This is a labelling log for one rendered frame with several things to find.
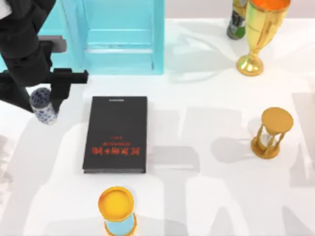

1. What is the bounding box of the blue and white patterned bottle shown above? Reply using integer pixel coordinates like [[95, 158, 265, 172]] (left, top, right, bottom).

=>
[[29, 87, 59, 126]]

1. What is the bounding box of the black book with red lettering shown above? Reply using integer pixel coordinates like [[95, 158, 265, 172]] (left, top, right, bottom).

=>
[[82, 95, 148, 174]]

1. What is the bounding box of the light blue rack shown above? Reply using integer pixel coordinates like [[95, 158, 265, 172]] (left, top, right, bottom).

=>
[[0, 0, 164, 76]]

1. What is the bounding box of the green and grey can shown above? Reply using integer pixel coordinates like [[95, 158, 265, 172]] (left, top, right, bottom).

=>
[[226, 0, 248, 40]]

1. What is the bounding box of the gold trophy cup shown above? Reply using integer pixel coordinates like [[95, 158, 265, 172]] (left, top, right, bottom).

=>
[[236, 0, 291, 77]]

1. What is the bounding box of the golden hourglass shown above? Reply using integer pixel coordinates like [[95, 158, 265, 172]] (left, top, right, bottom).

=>
[[251, 107, 294, 160]]

